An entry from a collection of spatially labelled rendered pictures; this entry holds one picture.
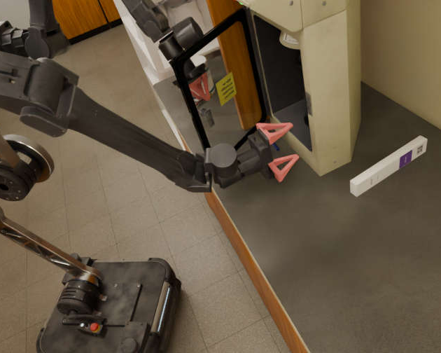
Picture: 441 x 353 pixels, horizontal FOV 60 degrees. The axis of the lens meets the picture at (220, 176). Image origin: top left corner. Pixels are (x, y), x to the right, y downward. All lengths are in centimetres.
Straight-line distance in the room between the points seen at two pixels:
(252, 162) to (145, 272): 129
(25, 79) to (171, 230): 192
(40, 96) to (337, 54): 67
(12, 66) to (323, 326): 78
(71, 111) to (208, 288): 163
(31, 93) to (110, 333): 147
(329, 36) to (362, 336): 67
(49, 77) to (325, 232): 75
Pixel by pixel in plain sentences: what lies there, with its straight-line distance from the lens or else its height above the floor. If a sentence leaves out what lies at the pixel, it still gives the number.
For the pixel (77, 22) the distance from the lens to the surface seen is 596.
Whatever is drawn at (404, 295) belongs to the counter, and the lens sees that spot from 98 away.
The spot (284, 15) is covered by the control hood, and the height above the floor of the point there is 146.
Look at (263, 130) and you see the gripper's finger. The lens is 85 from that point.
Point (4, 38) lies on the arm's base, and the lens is 137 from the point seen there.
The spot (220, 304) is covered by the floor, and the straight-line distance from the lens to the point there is 210.
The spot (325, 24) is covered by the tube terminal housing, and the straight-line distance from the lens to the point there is 96.
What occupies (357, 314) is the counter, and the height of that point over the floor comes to 94.
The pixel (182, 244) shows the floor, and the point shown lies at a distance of 238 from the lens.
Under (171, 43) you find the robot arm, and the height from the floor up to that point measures 138.
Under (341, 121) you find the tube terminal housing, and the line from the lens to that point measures 112.
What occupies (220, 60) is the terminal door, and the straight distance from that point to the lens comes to 113.
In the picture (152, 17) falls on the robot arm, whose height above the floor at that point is 145.
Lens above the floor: 180
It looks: 42 degrees down
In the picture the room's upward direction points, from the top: 20 degrees counter-clockwise
